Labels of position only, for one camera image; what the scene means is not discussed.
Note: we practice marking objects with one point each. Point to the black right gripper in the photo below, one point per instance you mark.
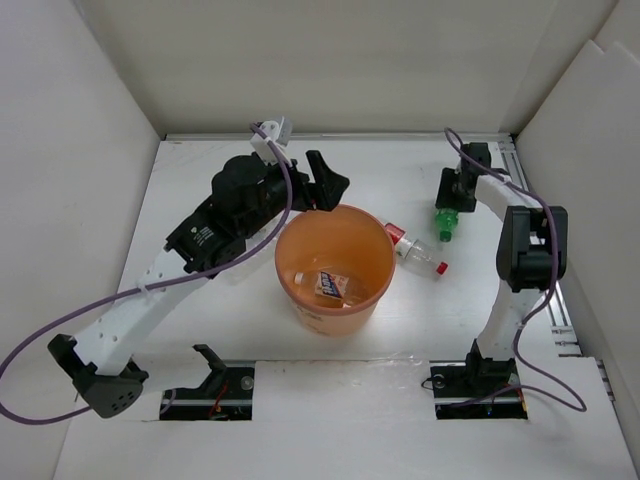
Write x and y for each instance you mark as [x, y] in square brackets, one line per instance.
[445, 195]

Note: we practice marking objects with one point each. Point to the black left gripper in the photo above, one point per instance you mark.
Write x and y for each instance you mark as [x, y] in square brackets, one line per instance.
[324, 193]

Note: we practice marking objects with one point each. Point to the green plastic bottle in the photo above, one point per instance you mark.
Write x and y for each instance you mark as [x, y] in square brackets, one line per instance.
[446, 222]

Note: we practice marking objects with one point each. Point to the red label clear bottle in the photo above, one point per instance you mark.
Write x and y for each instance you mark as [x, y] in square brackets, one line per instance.
[416, 256]

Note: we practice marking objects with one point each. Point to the blue white label clear bottle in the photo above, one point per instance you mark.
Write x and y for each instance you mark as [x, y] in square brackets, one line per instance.
[330, 289]

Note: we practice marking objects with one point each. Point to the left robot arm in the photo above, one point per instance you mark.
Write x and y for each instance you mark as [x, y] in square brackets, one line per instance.
[246, 195]

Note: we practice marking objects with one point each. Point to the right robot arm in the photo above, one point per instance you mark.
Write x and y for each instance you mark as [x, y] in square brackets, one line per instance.
[530, 258]

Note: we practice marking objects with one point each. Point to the orange plastic bin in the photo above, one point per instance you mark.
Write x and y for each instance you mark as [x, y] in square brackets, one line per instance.
[345, 239]

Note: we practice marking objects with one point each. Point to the aluminium rail back edge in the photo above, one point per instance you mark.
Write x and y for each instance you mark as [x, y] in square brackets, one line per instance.
[467, 137]

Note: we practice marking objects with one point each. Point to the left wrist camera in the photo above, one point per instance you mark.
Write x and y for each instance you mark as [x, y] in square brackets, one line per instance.
[276, 129]

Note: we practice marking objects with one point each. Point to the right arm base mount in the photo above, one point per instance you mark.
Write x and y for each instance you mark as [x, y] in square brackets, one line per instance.
[460, 396]

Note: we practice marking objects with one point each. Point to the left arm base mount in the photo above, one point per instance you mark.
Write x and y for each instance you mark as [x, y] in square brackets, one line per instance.
[225, 394]

